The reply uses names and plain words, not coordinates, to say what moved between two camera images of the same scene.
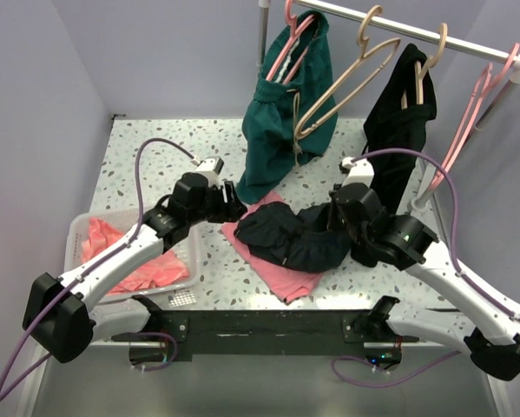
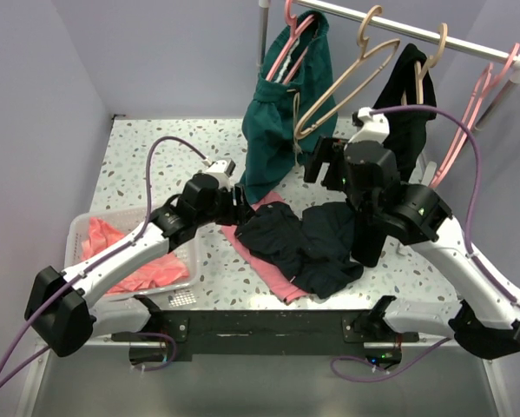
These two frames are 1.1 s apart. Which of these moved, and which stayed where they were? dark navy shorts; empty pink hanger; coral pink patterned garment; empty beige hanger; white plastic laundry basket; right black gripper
Moved: dark navy shorts; right black gripper
Stayed: empty pink hanger; empty beige hanger; coral pink patterned garment; white plastic laundry basket
